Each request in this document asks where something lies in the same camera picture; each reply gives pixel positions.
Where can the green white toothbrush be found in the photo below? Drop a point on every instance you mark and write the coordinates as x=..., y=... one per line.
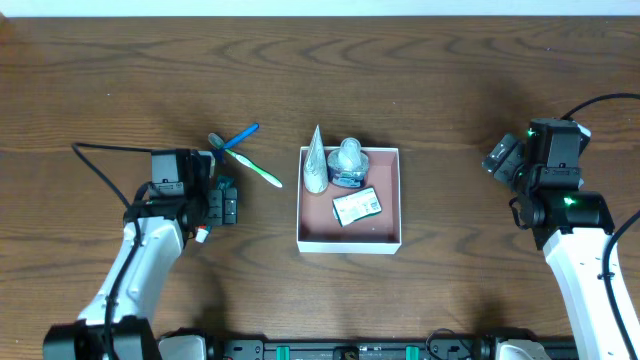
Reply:
x=249, y=164

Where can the white lotion tube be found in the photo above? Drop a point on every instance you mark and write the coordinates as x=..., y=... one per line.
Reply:
x=315, y=172

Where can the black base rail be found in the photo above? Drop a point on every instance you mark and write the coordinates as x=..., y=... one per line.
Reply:
x=446, y=348

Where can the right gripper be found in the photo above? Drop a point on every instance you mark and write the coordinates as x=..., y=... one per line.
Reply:
x=503, y=156

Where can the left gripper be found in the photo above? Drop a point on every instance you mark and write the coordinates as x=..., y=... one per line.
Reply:
x=223, y=206

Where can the blue disposable razor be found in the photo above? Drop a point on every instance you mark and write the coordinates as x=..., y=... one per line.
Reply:
x=240, y=137

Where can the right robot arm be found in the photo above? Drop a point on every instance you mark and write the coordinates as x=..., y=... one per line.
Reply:
x=575, y=231

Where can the red green toothpaste tube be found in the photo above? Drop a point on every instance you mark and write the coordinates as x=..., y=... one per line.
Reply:
x=223, y=207

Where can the blue soap pump bottle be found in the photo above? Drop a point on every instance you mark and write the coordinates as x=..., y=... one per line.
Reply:
x=348, y=165

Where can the white box with pink interior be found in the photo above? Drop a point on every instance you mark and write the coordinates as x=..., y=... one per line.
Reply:
x=318, y=231

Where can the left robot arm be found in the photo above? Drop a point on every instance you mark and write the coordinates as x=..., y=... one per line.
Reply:
x=116, y=324

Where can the green white soap box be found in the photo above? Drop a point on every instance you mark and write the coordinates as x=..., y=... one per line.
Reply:
x=356, y=206

